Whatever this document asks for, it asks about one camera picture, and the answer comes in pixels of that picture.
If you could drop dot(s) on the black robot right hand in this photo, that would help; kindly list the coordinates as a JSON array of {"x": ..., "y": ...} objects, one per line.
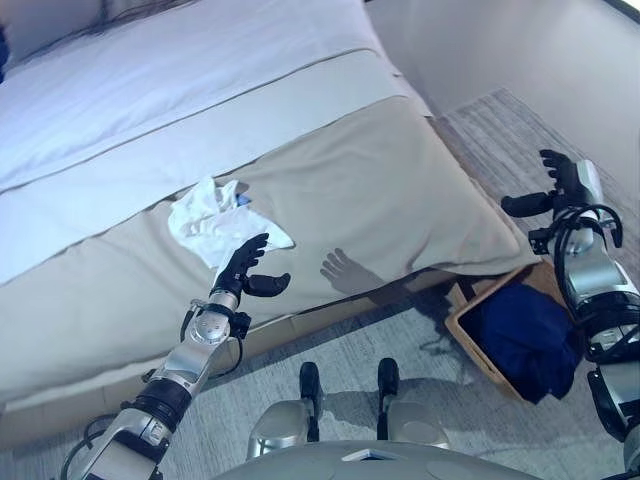
[{"x": 570, "y": 180}]

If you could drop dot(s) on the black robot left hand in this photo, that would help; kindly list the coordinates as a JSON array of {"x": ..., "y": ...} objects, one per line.
[{"x": 240, "y": 265}]

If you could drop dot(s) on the white garment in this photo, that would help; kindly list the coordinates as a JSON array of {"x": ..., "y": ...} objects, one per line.
[{"x": 210, "y": 225}]

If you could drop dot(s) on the dark blue garment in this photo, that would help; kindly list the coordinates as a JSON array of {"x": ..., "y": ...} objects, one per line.
[{"x": 525, "y": 340}]

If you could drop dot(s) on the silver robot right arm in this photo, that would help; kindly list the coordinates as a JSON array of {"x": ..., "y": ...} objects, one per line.
[{"x": 595, "y": 280}]

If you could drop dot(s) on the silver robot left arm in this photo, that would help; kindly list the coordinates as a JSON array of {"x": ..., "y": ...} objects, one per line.
[{"x": 190, "y": 360}]

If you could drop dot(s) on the bed with beige cover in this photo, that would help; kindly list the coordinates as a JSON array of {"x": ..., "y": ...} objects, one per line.
[{"x": 375, "y": 190}]

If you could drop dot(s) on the brown wicker laundry basket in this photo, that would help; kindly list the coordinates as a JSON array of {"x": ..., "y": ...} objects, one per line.
[{"x": 465, "y": 330}]

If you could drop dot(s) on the grey streaked area rug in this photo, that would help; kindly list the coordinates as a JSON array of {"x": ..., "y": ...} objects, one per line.
[{"x": 350, "y": 350}]

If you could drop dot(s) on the silver robot left leg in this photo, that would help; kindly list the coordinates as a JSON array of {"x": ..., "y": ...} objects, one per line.
[{"x": 280, "y": 425}]

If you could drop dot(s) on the silver robot leg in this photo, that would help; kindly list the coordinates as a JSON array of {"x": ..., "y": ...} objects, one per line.
[
  {"x": 280, "y": 425},
  {"x": 415, "y": 425}
]

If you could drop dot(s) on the white duvet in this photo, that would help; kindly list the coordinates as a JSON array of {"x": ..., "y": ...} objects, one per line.
[{"x": 150, "y": 90}]

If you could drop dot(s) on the grey robot torso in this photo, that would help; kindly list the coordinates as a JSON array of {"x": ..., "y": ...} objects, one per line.
[{"x": 350, "y": 465}]

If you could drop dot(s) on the silver robot right leg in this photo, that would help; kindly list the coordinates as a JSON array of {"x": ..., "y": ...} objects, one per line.
[{"x": 415, "y": 425}]

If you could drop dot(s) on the line patterned pillow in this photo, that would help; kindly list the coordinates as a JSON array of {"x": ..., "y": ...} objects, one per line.
[{"x": 130, "y": 7}]

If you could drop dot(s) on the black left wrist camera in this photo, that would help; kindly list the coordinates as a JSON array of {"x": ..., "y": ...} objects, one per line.
[{"x": 241, "y": 324}]

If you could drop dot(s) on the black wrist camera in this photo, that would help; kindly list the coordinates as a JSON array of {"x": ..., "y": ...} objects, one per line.
[
  {"x": 241, "y": 324},
  {"x": 540, "y": 240}
]

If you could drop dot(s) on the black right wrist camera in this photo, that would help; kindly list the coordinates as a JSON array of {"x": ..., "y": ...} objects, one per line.
[{"x": 540, "y": 240}]

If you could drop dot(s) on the tan upholstered bed frame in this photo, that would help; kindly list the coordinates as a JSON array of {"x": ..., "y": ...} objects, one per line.
[{"x": 300, "y": 325}]

